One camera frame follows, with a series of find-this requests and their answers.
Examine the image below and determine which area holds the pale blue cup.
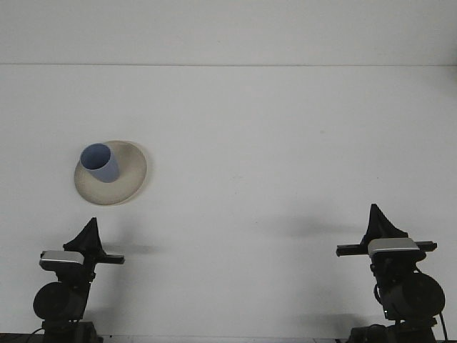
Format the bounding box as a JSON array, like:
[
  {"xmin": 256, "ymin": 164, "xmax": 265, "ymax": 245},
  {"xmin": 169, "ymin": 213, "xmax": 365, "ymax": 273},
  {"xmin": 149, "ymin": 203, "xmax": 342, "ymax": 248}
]
[{"xmin": 79, "ymin": 142, "xmax": 121, "ymax": 184}]

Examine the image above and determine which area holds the pale round plate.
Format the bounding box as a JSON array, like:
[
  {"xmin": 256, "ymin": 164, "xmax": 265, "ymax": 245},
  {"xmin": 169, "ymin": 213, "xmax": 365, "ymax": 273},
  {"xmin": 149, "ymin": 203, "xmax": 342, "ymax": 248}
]
[{"xmin": 74, "ymin": 139, "xmax": 149, "ymax": 207}]

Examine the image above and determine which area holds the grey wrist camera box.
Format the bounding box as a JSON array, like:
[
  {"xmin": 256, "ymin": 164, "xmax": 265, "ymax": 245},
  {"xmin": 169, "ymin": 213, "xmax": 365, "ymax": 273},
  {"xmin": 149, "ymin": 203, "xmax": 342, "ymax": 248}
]
[
  {"xmin": 39, "ymin": 250, "xmax": 86, "ymax": 272},
  {"xmin": 367, "ymin": 238, "xmax": 421, "ymax": 257}
]

